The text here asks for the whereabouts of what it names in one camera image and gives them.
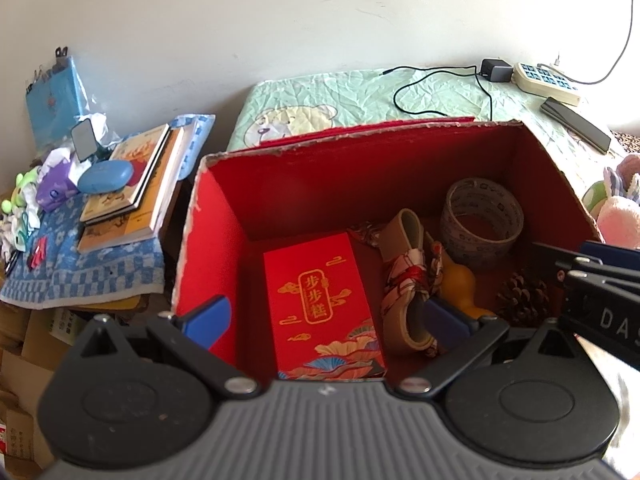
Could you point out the multicolour plush toy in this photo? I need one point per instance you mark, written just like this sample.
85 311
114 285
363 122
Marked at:
594 195

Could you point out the blue notebook in plastic bag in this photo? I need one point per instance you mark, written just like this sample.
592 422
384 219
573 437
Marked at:
52 100

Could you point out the white power strip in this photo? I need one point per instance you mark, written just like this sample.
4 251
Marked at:
545 82

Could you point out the thin yellow book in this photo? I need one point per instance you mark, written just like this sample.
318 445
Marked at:
107 209

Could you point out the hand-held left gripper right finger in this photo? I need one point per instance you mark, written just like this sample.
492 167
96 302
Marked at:
445 320

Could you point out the crumpled white paper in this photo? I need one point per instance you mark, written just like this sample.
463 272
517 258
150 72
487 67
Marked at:
102 127

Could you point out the large red cardboard box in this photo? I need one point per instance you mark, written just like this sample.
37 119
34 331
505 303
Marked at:
220 240

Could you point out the green frog toy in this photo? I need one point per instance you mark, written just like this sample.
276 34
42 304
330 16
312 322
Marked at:
20 185

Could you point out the pile of cardboard boxes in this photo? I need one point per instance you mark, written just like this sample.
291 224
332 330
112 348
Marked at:
30 340

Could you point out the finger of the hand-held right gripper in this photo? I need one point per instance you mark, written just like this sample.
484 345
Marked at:
552 262
615 254

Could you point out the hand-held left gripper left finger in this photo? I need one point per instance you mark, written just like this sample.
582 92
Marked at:
210 320

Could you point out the black phone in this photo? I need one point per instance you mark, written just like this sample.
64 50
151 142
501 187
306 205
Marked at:
575 122

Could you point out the blue oval case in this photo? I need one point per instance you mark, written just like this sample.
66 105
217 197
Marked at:
105 177

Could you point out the printed packing tape roll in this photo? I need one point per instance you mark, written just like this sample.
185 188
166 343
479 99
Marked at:
452 230

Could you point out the stack of books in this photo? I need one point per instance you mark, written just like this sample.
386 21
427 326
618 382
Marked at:
125 232

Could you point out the brown pine cone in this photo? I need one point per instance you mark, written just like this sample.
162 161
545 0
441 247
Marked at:
522 300

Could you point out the orange cartoon cover book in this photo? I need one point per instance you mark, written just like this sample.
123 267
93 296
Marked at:
137 155

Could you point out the pink plush toy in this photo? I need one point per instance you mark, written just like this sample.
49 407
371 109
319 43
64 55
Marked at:
620 220

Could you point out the red clip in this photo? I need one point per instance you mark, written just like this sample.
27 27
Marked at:
37 255

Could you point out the small white spotted toy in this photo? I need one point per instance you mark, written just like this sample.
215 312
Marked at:
7 235

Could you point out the black binder clip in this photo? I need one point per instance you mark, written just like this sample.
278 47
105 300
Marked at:
61 55

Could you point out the blue checkered cloth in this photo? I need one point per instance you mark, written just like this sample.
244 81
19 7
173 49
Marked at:
100 270

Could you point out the brown patterned fabric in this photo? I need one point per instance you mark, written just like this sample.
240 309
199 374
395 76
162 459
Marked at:
627 141

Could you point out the wooden side table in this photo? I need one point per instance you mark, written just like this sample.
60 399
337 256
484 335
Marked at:
125 306

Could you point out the small red gift box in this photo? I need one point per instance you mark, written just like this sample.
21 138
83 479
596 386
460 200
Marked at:
320 280

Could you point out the orange gourd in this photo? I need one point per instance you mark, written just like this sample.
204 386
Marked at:
457 280

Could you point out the purple toy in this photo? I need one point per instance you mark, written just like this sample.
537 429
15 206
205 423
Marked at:
55 192

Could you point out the small black-framed mirror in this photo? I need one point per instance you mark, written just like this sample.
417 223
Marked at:
84 141

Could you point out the black power adapter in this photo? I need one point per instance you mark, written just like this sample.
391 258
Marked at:
495 71

